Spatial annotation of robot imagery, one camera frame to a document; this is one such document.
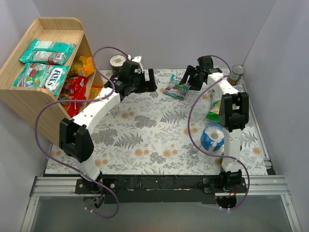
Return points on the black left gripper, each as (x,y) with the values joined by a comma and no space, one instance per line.
(141,84)

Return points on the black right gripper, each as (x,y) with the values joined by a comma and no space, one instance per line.
(195,78)

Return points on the Fox's mint blossom candy bag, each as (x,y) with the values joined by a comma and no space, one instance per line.
(175,89)

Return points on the small orange candy bag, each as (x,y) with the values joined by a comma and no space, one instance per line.
(94,92)

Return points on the orange Lot 100 mango gummy bag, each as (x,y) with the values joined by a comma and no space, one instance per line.
(82,66)

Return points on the red Lot 100 fruit gummy bag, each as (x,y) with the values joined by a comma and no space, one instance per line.
(75,87)

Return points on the teal fox's bag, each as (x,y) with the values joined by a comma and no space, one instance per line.
(50,77)
(47,52)

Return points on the teal Fox's bag back side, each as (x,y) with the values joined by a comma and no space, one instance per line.
(47,52)

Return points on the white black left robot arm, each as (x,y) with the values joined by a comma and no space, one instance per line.
(75,134)

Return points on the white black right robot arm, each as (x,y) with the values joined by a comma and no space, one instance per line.
(233,117)

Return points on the wooden shelf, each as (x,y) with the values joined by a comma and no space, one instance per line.
(29,101)

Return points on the dark tape roll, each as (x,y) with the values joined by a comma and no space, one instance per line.
(117,62)

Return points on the tin can orange label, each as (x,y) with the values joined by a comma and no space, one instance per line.
(237,72)

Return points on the green white Chuba chips bag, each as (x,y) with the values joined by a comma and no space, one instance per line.
(213,113)

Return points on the small clear plastic bottle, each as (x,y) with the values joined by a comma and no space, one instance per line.
(193,150)

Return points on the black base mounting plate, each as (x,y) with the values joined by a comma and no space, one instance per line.
(160,188)

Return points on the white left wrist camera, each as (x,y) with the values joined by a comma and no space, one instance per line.
(137,59)

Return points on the aluminium frame rail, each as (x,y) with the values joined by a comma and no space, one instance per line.
(266,206)

